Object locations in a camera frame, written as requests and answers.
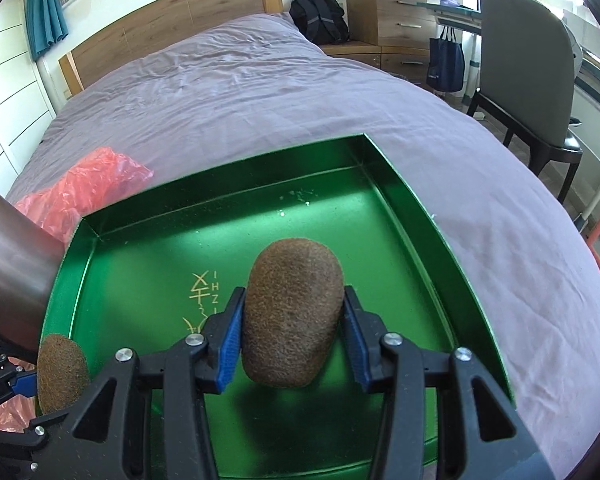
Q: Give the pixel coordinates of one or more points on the black backpack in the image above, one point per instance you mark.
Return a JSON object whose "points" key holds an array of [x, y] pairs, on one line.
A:
{"points": [[320, 21]]}

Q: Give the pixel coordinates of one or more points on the kiwi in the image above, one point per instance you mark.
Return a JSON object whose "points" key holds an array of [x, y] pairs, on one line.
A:
{"points": [[62, 373], [292, 307]]}

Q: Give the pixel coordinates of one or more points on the green metal tray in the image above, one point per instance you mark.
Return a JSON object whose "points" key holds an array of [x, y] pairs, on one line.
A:
{"points": [[145, 272]]}

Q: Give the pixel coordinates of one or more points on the navy tote bag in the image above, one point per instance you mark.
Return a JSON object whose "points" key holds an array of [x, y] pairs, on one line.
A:
{"points": [[446, 62]]}

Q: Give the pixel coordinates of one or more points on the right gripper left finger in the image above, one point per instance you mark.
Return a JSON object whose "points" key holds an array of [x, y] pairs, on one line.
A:
{"points": [[107, 432]]}

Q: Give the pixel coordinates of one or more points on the teal curtain left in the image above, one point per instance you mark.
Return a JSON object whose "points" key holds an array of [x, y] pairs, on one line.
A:
{"points": [[46, 26]]}

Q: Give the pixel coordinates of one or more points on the pink plastic sheet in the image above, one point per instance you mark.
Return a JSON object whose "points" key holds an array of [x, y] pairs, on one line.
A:
{"points": [[99, 179]]}

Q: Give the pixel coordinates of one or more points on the white wardrobe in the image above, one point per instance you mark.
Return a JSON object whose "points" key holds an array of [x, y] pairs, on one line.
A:
{"points": [[25, 108]]}

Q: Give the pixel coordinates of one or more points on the wooden headboard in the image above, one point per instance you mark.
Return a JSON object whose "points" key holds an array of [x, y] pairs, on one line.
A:
{"points": [[147, 30]]}

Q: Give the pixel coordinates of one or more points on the glass desk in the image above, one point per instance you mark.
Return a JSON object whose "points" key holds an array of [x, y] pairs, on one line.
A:
{"points": [[530, 50]]}

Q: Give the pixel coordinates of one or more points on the wooden drawer cabinet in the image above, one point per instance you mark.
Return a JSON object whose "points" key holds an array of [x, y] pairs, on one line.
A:
{"points": [[392, 35]]}

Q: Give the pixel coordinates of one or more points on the grey office chair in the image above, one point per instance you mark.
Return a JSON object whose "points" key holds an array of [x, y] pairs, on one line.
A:
{"points": [[530, 75]]}

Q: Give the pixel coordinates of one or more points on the purple bed cover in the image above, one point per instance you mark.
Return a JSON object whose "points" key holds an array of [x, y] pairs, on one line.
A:
{"points": [[255, 84]]}

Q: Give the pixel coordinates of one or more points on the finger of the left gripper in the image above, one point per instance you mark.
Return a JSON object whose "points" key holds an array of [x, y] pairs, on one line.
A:
{"points": [[38, 433], [25, 384]]}

